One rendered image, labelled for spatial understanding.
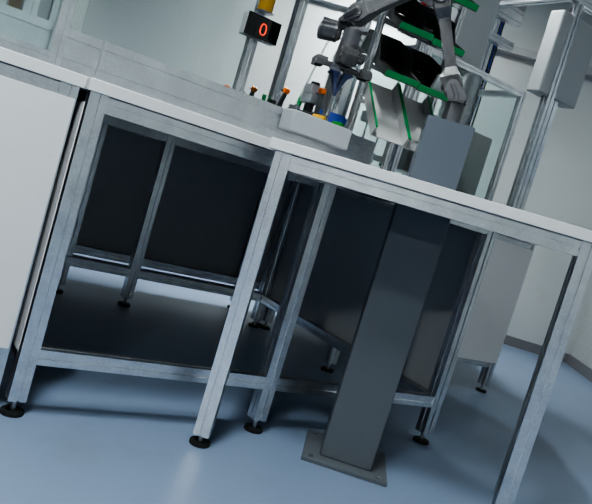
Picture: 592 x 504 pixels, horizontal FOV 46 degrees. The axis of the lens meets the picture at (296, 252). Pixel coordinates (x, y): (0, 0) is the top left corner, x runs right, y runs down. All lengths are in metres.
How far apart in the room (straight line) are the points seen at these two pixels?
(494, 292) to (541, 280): 2.62
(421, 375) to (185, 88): 1.42
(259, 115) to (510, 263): 2.07
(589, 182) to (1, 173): 5.33
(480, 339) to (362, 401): 1.74
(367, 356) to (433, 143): 0.65
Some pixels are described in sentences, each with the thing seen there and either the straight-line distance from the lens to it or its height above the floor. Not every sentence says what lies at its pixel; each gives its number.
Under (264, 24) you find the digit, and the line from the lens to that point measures 2.33.
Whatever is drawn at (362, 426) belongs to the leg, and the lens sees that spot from 2.13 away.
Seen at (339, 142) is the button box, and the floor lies 0.91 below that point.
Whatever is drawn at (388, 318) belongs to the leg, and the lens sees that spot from 2.06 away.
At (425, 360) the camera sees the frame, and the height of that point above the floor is 0.27.
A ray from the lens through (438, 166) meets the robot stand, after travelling 2.06.
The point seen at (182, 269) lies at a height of 0.17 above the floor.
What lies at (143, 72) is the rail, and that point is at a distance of 1.89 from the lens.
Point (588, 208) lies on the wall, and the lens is 6.41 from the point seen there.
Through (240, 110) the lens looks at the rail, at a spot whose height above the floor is 0.91.
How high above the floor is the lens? 0.74
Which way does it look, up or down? 5 degrees down
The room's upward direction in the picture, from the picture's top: 17 degrees clockwise
